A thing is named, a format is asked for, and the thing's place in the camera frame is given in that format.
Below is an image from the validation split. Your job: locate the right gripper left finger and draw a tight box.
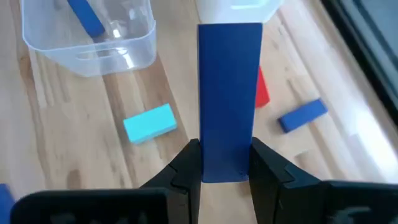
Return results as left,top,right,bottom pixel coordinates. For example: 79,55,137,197
11,138,203,224

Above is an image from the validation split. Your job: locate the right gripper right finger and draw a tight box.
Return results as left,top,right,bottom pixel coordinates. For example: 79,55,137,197
248,136,398,224

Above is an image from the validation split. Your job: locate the teal block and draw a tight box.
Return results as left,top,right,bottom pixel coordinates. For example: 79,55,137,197
123,103,178,146

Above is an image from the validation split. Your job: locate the blue block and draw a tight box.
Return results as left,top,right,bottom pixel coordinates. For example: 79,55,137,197
0,182,16,220
277,98,329,134
197,22,264,184
66,0,107,39

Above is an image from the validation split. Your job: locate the red block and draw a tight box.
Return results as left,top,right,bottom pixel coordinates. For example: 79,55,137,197
254,65,271,110

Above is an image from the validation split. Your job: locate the clear plastic bin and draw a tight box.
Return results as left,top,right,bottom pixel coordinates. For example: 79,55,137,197
19,0,158,78

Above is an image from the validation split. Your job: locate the white plastic bin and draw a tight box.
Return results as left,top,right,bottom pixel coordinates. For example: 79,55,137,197
195,0,284,25

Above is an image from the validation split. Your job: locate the black aluminium table frame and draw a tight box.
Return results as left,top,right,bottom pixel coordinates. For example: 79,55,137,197
320,0,398,119

